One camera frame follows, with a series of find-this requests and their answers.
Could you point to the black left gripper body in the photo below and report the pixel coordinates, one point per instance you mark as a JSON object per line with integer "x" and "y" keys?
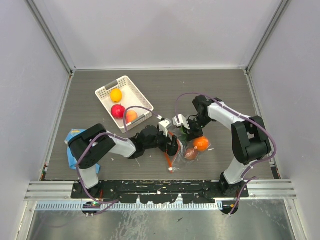
{"x": 162, "y": 143}

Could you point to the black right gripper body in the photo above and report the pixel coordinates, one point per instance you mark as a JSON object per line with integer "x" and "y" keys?
{"x": 197, "y": 123}

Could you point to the fake dark green vegetable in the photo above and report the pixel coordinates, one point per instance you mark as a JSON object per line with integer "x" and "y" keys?
{"x": 183, "y": 137}

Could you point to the clear zip top bag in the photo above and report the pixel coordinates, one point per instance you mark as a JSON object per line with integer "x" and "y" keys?
{"x": 178, "y": 161}

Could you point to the fake brown passion fruit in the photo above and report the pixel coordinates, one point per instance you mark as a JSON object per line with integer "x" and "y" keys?
{"x": 191, "y": 154}

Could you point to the fake peach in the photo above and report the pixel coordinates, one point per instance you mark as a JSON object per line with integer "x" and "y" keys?
{"x": 130, "y": 116}

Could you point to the fake red apple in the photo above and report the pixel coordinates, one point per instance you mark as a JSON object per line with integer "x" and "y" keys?
{"x": 117, "y": 111}

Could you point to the fake yellow lemon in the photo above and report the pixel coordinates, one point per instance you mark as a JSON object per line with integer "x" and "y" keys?
{"x": 116, "y": 95}

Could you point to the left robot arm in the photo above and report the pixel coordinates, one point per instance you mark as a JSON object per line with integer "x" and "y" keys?
{"x": 91, "y": 145}

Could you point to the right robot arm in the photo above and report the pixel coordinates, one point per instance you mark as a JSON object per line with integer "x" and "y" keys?
{"x": 250, "y": 142}

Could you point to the fake green watermelon piece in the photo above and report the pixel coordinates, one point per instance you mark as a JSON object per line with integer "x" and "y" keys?
{"x": 183, "y": 130}

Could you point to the fake orange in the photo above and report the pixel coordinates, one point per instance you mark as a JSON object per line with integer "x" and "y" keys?
{"x": 201, "y": 143}

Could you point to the white perforated plastic basket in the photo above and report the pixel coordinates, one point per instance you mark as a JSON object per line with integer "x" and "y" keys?
{"x": 131, "y": 96}

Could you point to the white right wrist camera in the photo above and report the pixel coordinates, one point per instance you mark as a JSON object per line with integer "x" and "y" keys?
{"x": 180, "y": 121}

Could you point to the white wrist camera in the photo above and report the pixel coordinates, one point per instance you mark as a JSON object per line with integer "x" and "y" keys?
{"x": 180, "y": 121}
{"x": 164, "y": 125}

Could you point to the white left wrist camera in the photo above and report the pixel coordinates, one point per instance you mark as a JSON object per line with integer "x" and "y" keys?
{"x": 164, "y": 125}

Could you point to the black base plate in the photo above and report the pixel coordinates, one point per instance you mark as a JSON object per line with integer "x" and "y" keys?
{"x": 163, "y": 191}

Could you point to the aluminium frame rail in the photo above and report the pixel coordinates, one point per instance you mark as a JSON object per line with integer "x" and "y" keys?
{"x": 272, "y": 189}

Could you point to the blue slotted cable duct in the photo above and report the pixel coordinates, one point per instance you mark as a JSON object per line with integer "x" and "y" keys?
{"x": 84, "y": 206}

